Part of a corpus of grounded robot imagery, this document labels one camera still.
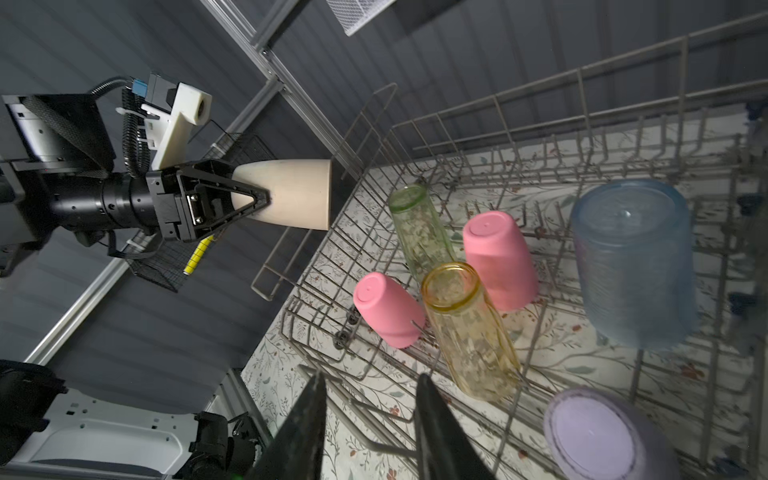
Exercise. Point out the yellow brush in basket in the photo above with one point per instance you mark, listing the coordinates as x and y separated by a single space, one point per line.
198 253

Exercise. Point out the white mesh wall basket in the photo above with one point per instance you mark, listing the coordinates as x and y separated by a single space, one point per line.
355 14

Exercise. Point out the pink cup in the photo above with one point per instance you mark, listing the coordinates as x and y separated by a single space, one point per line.
389 310
495 247

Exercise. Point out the beige cup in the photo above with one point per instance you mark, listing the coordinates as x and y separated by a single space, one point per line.
299 190

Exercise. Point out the grey wire dish rack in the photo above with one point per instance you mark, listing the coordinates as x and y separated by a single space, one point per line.
689 112

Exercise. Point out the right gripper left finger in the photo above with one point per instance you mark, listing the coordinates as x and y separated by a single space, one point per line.
298 449

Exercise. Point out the purple cup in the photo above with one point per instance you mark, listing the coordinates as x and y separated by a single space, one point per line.
596 435

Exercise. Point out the blue-grey transparent cup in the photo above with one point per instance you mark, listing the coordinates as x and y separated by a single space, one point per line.
634 252

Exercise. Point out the yellow transparent cup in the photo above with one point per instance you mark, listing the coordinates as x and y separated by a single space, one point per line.
472 339

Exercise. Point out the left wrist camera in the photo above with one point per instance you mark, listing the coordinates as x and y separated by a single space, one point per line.
171 112

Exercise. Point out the green transparent cup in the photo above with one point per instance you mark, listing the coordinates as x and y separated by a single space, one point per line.
421 234

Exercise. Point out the pink cup front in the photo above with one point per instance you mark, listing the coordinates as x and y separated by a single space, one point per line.
495 247

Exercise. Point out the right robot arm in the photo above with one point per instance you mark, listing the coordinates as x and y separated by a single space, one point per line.
52 430

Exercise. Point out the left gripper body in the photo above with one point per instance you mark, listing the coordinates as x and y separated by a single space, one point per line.
193 200

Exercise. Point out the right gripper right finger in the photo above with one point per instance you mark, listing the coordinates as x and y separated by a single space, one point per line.
443 451

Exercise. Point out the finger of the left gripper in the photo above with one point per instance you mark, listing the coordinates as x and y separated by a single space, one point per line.
240 219
217 181

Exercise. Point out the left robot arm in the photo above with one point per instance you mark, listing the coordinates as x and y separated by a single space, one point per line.
57 171

